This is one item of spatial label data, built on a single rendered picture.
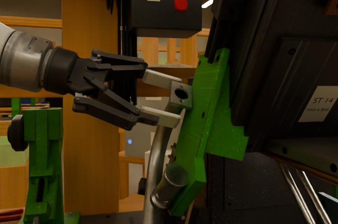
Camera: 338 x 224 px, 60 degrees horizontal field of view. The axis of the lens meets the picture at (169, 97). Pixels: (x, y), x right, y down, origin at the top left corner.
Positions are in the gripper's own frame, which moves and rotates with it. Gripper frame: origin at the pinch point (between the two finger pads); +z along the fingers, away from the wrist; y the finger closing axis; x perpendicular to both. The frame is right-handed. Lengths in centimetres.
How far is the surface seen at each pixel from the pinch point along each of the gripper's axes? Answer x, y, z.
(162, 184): 2.0, -15.4, 1.0
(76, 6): 6.7, 30.9, -23.0
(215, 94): -9.2, -5.9, 4.9
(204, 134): -4.9, -10.2, 4.9
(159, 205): 6.1, -16.7, 1.9
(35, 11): 563, 818, -294
